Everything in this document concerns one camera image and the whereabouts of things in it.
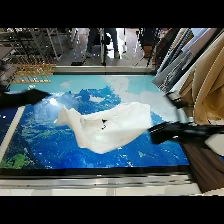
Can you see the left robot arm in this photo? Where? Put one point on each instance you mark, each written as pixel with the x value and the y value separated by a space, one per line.
pixel 23 97

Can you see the silver frame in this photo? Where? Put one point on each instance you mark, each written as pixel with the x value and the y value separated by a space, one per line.
pixel 100 182

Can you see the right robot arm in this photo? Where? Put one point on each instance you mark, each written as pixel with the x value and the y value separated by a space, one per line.
pixel 181 132

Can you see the brown garment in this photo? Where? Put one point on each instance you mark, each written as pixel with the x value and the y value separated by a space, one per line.
pixel 206 166

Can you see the white garment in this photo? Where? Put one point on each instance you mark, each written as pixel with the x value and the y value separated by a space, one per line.
pixel 113 128

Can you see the beige garment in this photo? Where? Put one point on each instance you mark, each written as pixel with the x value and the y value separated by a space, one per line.
pixel 210 86

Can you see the heap of clothes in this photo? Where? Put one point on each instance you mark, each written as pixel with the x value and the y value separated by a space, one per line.
pixel 178 63

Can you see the person's legs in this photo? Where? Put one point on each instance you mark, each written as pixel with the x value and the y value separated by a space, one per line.
pixel 113 41

